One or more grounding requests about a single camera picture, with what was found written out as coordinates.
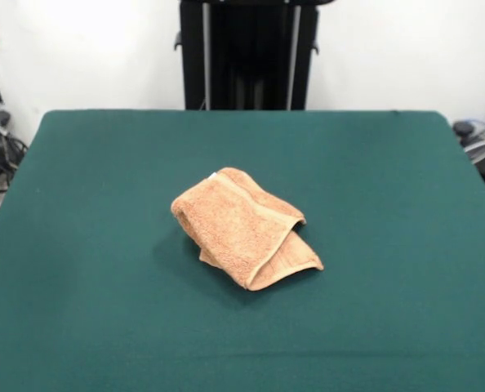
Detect tan terry towel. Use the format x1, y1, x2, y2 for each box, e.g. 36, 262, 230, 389
170, 166, 325, 292

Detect dark green table cloth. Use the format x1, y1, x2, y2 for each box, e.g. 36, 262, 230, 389
0, 109, 485, 392

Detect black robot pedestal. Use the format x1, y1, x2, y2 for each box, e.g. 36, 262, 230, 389
173, 0, 321, 111

